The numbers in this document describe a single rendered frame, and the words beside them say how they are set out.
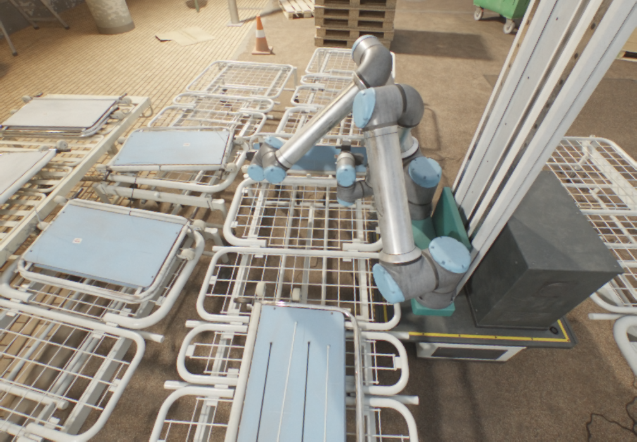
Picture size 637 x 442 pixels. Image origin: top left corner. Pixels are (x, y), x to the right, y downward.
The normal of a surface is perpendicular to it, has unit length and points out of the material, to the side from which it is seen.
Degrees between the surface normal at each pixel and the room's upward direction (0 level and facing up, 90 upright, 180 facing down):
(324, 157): 90
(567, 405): 0
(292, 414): 5
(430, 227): 0
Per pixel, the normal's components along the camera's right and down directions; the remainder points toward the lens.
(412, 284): 0.25, 0.12
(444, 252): 0.08, -0.72
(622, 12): -0.06, 0.72
